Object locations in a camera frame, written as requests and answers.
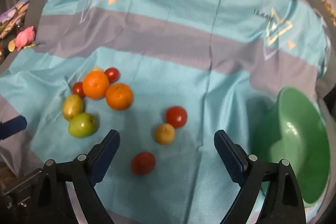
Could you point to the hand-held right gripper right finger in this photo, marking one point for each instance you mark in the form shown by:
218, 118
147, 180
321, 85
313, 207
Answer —
228, 155

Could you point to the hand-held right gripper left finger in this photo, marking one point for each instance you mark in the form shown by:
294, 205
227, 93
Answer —
106, 153

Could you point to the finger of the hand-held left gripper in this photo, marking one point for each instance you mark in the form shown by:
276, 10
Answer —
13, 127

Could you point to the yellow-green jujube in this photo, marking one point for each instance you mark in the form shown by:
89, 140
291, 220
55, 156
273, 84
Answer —
73, 107

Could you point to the large orange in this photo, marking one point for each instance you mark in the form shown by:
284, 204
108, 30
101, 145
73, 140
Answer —
95, 85
119, 96

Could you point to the yellow jujube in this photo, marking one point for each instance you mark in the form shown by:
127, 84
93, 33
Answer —
164, 133

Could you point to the small red tomato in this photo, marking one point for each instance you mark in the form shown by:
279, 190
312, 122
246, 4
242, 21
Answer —
77, 89

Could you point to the green plastic bowl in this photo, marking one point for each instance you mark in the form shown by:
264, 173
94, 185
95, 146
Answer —
296, 140

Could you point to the small yellow fruit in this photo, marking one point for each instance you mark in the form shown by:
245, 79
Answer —
97, 69

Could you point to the pink toy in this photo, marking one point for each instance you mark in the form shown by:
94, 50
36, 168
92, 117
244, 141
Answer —
25, 37

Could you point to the floral cloth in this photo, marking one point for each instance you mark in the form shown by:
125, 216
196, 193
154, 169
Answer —
11, 15

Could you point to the teal grey striped blanket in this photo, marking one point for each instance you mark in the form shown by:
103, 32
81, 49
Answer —
170, 29

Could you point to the grey metal frame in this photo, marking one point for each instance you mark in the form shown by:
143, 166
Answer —
17, 187

